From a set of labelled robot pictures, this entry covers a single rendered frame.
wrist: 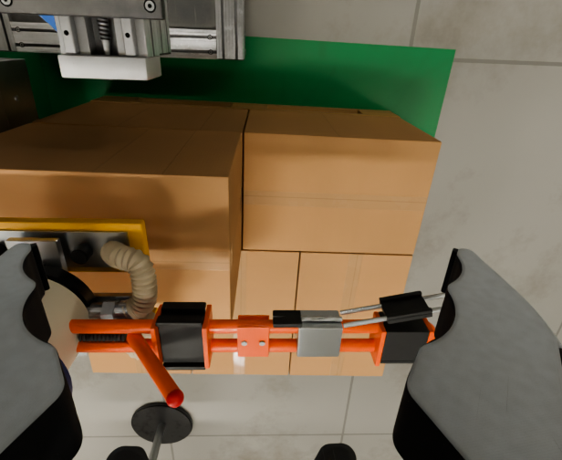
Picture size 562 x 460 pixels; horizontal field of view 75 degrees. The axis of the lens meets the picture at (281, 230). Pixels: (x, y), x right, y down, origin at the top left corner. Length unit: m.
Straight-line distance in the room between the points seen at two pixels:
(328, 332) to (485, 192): 1.55
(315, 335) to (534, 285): 2.01
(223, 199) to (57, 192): 0.32
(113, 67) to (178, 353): 0.46
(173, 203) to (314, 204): 0.55
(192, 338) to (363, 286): 0.89
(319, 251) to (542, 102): 1.22
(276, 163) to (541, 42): 1.26
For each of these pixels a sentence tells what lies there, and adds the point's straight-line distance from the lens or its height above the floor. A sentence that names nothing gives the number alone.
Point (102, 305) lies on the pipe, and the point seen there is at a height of 1.13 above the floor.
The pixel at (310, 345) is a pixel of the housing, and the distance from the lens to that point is 0.62.
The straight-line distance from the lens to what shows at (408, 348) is 0.65.
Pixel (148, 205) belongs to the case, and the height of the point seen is 0.94.
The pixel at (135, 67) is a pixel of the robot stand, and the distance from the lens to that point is 0.67.
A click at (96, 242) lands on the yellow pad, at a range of 0.70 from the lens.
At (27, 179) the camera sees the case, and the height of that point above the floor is 0.94.
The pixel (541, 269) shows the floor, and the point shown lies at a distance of 2.46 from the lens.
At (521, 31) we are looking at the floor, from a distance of 1.92.
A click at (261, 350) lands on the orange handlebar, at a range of 0.62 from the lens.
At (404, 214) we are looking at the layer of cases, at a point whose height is 0.54.
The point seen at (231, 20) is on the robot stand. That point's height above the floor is 0.23.
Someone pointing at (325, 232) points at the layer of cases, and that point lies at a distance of 1.24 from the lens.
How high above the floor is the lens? 1.63
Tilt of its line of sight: 63 degrees down
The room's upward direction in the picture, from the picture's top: 176 degrees clockwise
